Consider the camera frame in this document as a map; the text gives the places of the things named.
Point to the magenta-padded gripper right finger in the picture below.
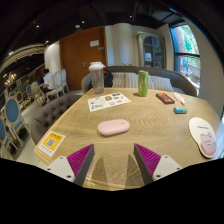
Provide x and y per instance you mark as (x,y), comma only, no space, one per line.
(163,166)

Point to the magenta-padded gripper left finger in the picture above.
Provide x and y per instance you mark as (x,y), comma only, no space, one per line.
(63,166)

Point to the pink computer mouse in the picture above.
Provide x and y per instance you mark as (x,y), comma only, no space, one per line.
(113,127)

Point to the white mouse pad pink rest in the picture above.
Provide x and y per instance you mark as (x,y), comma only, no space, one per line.
(201,131)

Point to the yellow and white code card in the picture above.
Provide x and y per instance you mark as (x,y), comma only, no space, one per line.
(51,143)

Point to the grey tufted armchair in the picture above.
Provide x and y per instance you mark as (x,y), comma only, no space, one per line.
(50,115)

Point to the small teal box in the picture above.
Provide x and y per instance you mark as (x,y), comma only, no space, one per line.
(180,110)

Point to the black and orange flat box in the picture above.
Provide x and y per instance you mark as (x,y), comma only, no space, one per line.
(165,98)

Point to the white tube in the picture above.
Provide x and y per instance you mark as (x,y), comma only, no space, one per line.
(179,98)

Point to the blue round-back chairs group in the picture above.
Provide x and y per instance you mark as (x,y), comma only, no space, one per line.
(13,111)

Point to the white sticker sheet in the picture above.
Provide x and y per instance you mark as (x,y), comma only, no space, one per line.
(108,101)

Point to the striped cushion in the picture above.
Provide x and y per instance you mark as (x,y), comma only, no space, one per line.
(131,80)
(161,83)
(118,80)

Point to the green drink can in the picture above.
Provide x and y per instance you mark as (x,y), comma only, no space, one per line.
(143,84)

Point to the white dining chairs group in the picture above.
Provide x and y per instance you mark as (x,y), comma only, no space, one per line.
(59,81)

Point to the grey curved sofa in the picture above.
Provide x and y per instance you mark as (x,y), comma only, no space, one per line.
(176,80)

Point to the person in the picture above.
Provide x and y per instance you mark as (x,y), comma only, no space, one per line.
(48,80)

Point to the clear shaker bottle white lid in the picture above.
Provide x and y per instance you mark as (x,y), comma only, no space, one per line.
(97,78)

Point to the black bag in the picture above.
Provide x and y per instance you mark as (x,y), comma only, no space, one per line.
(108,78)

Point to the hanging chandelier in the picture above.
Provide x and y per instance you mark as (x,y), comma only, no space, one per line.
(10,79)

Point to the brown wooden door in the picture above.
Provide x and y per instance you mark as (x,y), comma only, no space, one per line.
(76,53)

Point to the arched glass-door cabinet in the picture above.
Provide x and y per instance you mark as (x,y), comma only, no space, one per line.
(151,50)

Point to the black-framed glass window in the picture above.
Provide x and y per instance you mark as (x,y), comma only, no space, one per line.
(186,50)

